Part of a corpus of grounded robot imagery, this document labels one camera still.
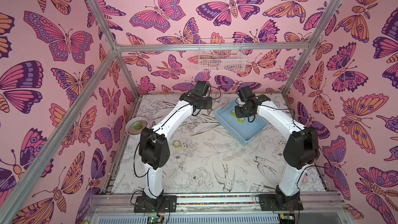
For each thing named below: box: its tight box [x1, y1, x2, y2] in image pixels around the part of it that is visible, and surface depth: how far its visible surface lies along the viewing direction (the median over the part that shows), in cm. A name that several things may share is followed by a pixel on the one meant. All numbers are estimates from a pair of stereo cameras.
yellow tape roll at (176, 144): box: [173, 140, 181, 149], surface depth 96 cm
